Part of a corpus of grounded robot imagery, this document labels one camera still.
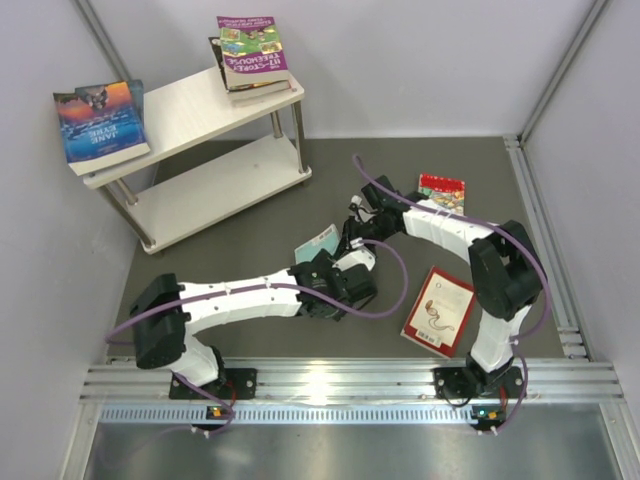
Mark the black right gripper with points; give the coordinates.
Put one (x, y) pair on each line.
(350, 231)

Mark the light teal paperback book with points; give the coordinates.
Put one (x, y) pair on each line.
(327, 240)

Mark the red Edward Tulane book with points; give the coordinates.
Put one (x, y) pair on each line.
(440, 313)

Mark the purple storey treehouse book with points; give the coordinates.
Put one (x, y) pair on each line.
(252, 51)

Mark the black treehouse book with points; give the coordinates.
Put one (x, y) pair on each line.
(216, 48)

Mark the blue Jane Eyre book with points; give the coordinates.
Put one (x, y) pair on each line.
(102, 125)

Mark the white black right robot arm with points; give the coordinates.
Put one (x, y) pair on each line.
(506, 273)

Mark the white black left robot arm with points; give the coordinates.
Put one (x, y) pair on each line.
(167, 339)

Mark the white two-tier shelf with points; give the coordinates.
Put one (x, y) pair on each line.
(185, 114)

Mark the red storey treehouse book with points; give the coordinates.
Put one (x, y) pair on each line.
(257, 92)

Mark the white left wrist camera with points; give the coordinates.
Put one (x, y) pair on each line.
(357, 254)

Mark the aluminium front rail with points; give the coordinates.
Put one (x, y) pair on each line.
(288, 391)

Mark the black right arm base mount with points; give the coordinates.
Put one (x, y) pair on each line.
(458, 386)

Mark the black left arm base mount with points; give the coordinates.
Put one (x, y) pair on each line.
(237, 383)

